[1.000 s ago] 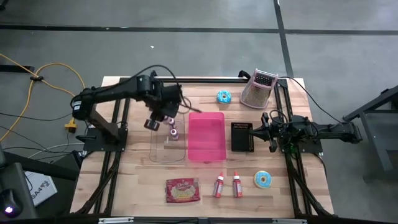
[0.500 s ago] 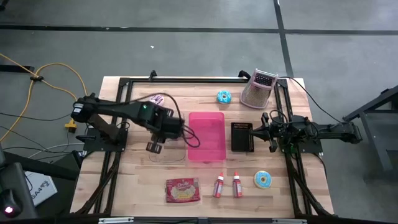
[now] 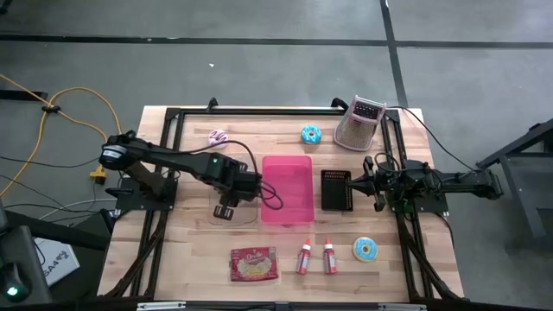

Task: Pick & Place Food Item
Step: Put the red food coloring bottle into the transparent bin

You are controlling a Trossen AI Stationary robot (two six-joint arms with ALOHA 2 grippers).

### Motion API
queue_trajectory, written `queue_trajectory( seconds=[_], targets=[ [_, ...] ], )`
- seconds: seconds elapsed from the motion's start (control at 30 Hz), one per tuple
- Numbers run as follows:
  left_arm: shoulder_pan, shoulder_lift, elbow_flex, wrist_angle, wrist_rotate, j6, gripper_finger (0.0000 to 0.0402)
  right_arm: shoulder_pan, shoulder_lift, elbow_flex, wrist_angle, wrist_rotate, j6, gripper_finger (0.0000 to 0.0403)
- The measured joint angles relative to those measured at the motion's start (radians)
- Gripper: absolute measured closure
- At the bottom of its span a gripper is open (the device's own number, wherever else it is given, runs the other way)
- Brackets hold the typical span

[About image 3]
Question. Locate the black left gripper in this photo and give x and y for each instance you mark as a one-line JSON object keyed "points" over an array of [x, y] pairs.
{"points": [[242, 185]]}

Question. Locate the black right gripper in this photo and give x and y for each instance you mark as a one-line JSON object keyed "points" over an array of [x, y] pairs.
{"points": [[389, 183]]}

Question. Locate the red popcorn bag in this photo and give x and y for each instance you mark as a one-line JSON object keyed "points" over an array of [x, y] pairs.
{"points": [[254, 265]]}

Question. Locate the blue iced cream toy donut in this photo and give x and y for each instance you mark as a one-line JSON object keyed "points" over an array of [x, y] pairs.
{"points": [[357, 250]]}

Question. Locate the pink iced toy donut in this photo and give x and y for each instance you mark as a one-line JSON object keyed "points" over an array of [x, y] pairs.
{"points": [[212, 139]]}

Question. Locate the red food colouring bottle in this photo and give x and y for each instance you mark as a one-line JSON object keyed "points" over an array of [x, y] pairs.
{"points": [[303, 261], [330, 261]]}

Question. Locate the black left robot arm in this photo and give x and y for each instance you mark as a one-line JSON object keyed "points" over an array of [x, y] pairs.
{"points": [[173, 157]]}

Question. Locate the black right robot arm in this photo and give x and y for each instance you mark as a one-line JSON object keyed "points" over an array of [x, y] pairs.
{"points": [[466, 185]]}

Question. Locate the clear plastic bin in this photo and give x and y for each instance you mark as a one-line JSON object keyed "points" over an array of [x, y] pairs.
{"points": [[242, 216]]}

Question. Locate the black plastic basket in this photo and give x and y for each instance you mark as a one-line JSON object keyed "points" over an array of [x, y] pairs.
{"points": [[336, 192]]}

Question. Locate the pink metal box grater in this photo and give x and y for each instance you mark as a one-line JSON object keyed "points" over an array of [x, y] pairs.
{"points": [[354, 136]]}

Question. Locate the pink plastic bin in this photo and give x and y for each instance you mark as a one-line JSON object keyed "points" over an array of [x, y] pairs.
{"points": [[287, 190]]}

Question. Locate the teal sprinkled toy donut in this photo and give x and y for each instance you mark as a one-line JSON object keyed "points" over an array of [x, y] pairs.
{"points": [[305, 135]]}

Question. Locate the black side desk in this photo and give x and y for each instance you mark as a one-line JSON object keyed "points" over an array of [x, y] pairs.
{"points": [[531, 194]]}

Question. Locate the white cardboard box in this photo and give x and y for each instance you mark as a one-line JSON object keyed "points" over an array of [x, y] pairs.
{"points": [[60, 263]]}

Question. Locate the black device with green light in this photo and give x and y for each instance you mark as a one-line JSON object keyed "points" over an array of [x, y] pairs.
{"points": [[21, 259]]}

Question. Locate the black floor bar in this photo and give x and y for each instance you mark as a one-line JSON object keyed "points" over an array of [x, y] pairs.
{"points": [[21, 95]]}

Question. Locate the grey table-level camera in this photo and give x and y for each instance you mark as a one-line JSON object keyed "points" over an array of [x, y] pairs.
{"points": [[281, 306]]}

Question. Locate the silver frame bracket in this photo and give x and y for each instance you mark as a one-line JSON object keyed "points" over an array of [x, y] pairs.
{"points": [[402, 307], [160, 306]]}

